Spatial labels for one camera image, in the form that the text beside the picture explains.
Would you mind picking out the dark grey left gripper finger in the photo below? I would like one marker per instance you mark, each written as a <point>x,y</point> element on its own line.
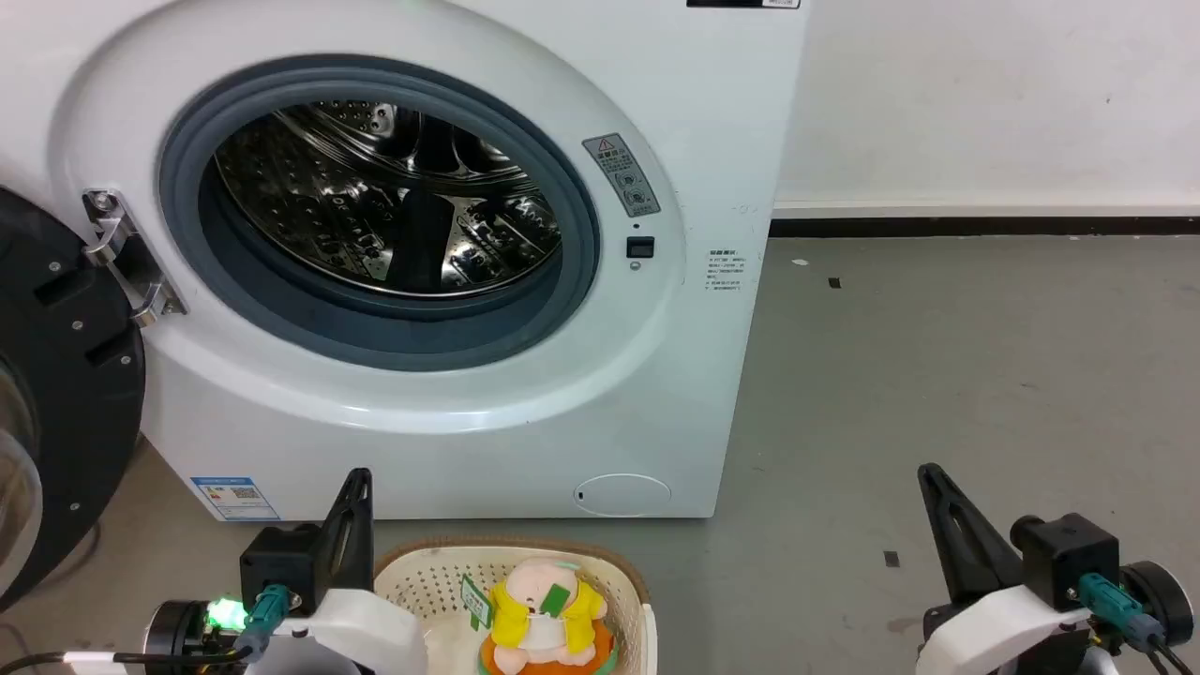
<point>354,525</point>

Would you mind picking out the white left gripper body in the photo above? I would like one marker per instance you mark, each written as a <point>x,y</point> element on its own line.
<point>370,628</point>

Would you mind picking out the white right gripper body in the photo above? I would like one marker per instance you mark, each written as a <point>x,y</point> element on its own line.
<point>994,628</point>

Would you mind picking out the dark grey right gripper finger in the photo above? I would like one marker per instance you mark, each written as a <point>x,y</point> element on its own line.
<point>961,534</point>

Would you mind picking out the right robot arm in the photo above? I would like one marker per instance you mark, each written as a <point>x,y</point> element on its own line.
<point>1158,600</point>

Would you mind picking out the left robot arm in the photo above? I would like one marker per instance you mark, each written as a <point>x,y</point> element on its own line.
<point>178,633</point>

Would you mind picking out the yellow plush toy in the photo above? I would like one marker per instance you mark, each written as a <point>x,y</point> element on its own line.
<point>544,609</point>

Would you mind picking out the black washing machine door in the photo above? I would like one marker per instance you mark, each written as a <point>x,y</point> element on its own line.
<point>75,394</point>

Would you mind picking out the stainless steel washing machine drum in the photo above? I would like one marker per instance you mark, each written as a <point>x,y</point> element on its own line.
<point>328,206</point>

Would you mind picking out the cream plastic laundry basket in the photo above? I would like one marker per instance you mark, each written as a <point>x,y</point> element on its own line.
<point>422,581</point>

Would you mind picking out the green paper tag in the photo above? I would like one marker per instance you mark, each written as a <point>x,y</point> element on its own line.
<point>476,604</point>

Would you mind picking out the blue energy label sticker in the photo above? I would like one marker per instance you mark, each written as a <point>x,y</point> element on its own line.
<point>234,498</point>

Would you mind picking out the round white filter cover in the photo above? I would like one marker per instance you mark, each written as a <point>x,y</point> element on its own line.
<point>622,494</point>

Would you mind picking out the grey rubber door gasket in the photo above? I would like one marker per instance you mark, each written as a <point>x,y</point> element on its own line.
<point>184,234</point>

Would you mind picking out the white front-load washing machine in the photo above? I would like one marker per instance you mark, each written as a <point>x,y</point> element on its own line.
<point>656,375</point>

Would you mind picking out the metal door hinge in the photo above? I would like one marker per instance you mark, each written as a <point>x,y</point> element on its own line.
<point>131,258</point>

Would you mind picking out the small printed text label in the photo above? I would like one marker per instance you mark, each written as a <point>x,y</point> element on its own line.
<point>724,270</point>

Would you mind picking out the black door latch socket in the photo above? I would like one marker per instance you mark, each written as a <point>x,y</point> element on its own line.
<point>640,247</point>

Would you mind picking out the grey warning sticker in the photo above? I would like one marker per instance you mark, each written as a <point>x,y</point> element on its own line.
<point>621,175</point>

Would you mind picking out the black control panel strip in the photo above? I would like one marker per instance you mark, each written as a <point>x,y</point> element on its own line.
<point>741,3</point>

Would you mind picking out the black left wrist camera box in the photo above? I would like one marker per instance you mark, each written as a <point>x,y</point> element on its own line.
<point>281,558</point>

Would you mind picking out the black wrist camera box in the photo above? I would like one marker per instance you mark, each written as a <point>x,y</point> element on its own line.
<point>1069,553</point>
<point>281,558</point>

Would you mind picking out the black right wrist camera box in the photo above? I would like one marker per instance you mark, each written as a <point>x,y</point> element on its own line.
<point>1069,553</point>

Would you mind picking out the black wall baseboard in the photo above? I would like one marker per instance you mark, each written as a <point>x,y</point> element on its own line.
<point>984,226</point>

